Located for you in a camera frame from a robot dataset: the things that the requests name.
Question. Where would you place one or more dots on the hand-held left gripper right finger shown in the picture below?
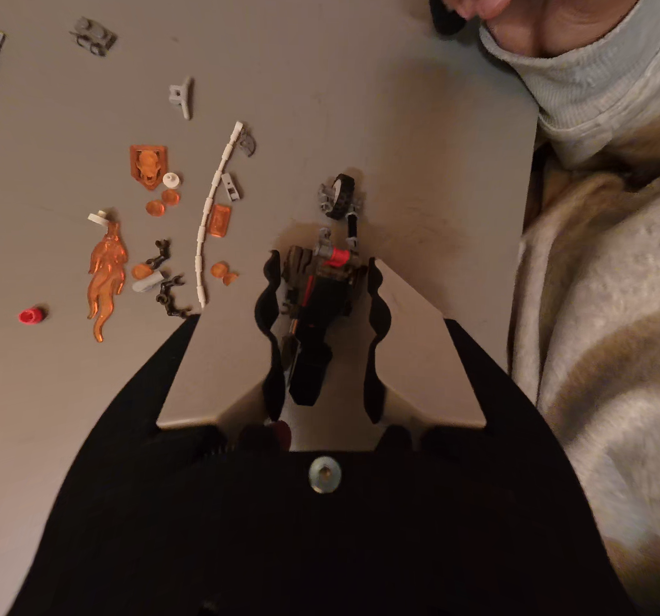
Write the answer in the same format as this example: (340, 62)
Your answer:
(428, 368)

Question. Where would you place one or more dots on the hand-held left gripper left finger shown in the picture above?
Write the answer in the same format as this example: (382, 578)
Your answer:
(216, 368)

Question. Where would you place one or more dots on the black toy motorcycle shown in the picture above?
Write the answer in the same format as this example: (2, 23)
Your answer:
(319, 306)

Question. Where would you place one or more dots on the person's right forearm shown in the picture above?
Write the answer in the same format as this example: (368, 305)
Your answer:
(593, 100)

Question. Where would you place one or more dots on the person's right hand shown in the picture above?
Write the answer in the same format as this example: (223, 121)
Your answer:
(541, 2)

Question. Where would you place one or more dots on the orange round tile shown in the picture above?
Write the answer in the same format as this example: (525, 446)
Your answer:
(139, 271)
(219, 269)
(170, 197)
(154, 208)
(231, 279)

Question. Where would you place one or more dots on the light grey bar piece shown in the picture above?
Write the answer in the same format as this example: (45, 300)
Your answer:
(150, 283)

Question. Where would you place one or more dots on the large orange flame piece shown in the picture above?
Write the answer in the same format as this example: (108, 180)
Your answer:
(105, 275)

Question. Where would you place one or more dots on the orange rectangular tile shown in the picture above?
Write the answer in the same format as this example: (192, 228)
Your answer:
(219, 220)

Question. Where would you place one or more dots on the small light grey clip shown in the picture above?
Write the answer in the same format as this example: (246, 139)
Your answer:
(231, 187)

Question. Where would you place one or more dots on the red round stud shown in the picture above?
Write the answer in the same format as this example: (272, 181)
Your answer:
(32, 316)

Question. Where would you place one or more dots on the white peg piece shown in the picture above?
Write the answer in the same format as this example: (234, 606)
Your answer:
(98, 217)

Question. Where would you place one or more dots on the white round stud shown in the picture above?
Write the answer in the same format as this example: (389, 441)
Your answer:
(171, 180)

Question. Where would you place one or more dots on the orange skull shield tile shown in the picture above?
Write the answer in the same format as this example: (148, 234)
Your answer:
(148, 165)

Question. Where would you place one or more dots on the small dark grey piece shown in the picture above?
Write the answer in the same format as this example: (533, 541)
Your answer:
(247, 144)

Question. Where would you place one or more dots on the dark grey hinge plate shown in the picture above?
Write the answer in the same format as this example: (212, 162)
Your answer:
(94, 36)

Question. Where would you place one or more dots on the light grey bracket piece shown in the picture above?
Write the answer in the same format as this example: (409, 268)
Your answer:
(184, 98)

